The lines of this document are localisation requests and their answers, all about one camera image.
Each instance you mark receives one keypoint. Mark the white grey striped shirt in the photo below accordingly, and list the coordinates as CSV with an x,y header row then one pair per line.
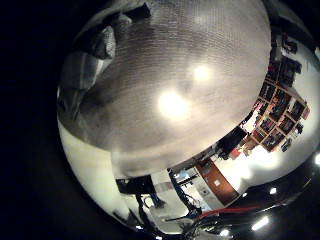
x,y
83,66

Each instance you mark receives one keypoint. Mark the black screen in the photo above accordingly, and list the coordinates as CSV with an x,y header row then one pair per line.
x,y
233,140

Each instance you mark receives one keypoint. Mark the black stand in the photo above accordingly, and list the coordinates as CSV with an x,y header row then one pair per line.
x,y
181,196

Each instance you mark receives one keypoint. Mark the brown wooden door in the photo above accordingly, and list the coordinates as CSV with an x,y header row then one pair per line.
x,y
216,183

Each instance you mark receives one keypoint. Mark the wooden shelf with items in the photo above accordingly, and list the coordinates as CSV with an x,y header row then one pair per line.
x,y
280,110

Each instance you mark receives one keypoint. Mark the ceiling light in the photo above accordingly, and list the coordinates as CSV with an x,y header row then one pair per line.
x,y
224,232

